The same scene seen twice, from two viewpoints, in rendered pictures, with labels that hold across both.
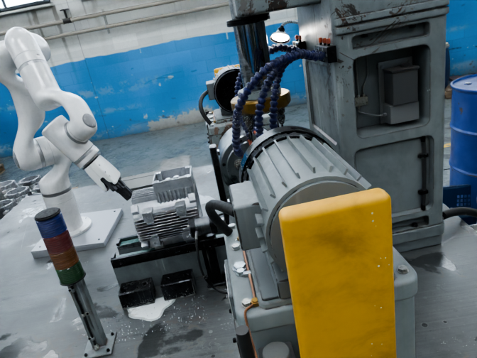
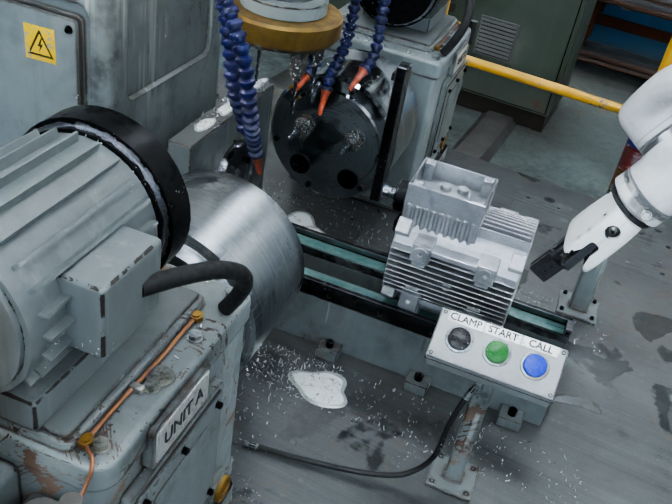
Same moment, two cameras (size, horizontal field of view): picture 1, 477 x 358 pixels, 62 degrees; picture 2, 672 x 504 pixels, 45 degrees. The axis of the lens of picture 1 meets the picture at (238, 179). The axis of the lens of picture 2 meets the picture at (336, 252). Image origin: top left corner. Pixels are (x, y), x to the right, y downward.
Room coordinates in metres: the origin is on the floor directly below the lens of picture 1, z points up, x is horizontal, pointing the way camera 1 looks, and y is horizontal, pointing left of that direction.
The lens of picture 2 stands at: (2.28, 0.37, 1.72)
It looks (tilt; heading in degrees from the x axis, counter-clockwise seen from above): 34 degrees down; 197
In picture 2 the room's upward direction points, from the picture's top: 11 degrees clockwise
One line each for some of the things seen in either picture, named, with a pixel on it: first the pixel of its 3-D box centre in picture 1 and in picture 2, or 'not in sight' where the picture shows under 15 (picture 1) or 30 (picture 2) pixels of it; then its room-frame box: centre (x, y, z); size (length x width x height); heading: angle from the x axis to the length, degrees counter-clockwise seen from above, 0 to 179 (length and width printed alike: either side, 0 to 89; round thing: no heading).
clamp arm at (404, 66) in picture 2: (220, 187); (390, 134); (1.06, 0.05, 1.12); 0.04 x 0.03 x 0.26; 92
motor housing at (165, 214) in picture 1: (169, 212); (459, 258); (1.18, 0.24, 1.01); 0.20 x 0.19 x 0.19; 92
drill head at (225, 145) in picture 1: (248, 154); (177, 298); (1.55, -0.06, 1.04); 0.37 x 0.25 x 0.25; 2
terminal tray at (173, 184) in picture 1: (174, 184); (449, 201); (1.19, 0.20, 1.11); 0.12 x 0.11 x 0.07; 92
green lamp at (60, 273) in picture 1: (69, 270); not in sight; (0.88, 0.46, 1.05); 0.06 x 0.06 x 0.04
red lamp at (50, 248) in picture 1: (57, 239); (639, 157); (0.88, 0.46, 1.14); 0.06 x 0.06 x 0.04
